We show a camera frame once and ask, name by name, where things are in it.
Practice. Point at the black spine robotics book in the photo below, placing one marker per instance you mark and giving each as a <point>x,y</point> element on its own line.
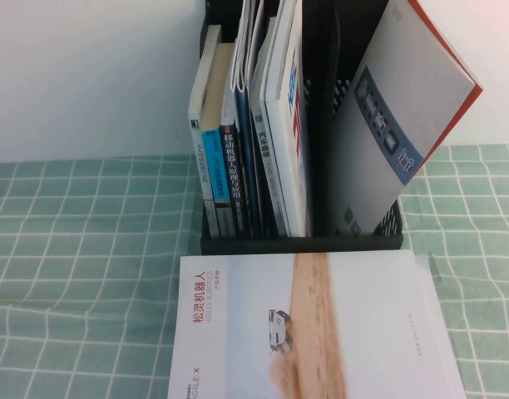
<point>233,174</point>

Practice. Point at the red cover brochure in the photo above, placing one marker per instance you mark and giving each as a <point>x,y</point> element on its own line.
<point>446,43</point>

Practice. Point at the white AgileX robotics brochure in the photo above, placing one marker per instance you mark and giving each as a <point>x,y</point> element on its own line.
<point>383,124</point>
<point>238,332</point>

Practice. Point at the grey spine automotive book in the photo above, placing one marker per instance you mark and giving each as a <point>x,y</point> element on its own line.
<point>265,145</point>

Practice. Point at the cyan spine book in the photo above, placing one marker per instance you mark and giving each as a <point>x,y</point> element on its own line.
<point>215,166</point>

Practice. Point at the white spine paperback book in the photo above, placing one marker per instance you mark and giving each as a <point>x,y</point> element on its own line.
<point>198,158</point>

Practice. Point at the white book blue red print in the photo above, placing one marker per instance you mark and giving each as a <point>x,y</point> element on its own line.
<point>288,83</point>

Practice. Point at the green checkered tablecloth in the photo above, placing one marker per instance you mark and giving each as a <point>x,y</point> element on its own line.
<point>71,249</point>

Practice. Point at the black plastic book holder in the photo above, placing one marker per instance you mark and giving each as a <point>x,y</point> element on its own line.
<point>321,124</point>

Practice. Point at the thin white booklet bundle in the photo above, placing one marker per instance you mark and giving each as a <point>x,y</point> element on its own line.
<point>242,50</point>

